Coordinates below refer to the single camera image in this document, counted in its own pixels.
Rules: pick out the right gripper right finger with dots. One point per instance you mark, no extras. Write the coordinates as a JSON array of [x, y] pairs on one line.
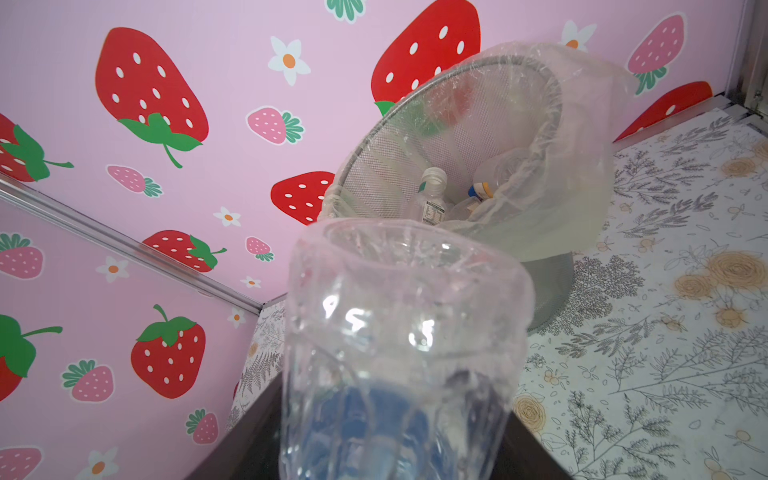
[[522, 457]]

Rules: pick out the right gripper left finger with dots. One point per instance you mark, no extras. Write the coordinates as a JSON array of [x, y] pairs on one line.
[[250, 451]]

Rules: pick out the clear bottle blue label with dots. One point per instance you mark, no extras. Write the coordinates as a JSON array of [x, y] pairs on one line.
[[403, 348]]

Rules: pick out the clear bottle blue cap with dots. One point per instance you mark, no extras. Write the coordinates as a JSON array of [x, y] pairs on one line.
[[481, 190]]

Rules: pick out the clear bottle yellow label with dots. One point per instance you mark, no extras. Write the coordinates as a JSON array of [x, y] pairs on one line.
[[431, 204]]

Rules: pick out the translucent grey waste bin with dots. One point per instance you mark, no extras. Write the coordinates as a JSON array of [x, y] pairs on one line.
[[536, 121]]

